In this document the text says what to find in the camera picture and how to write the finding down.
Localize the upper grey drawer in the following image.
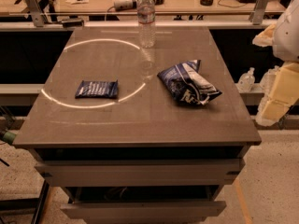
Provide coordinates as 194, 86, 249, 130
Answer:
36, 159, 245, 187

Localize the clear plastic water bottle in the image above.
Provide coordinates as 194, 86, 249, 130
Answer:
137, 0, 155, 48

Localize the right clear sanitizer bottle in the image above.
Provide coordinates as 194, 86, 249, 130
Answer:
259, 65, 279, 93

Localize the metal bracket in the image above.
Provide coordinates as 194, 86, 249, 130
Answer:
23, 0, 46, 27
249, 0, 270, 25

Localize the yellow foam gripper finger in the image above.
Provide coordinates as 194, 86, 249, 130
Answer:
255, 62, 299, 126
252, 24, 276, 47

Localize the blue chip bag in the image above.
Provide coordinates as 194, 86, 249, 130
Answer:
157, 60, 221, 105

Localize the grey drawer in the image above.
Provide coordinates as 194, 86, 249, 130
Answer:
61, 201, 226, 224
36, 159, 245, 187

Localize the small dark blue snack packet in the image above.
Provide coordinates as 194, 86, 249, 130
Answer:
75, 81, 119, 99

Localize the clear sanitizer bottle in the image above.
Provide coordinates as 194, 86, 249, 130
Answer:
259, 65, 279, 93
237, 67, 255, 92

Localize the right metal bracket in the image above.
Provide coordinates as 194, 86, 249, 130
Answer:
249, 0, 270, 25

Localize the grey drawer cabinet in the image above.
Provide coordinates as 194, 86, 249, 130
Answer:
12, 26, 263, 224

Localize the left clear sanitizer bottle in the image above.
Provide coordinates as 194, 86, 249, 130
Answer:
237, 67, 255, 92

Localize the left metal bracket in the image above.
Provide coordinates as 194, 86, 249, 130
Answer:
23, 0, 46, 27

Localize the green capped tube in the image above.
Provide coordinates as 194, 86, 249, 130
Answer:
0, 130, 16, 145

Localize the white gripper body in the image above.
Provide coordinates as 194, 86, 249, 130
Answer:
273, 0, 299, 63

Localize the lower grey drawer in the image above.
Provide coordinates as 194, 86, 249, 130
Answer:
61, 201, 226, 224

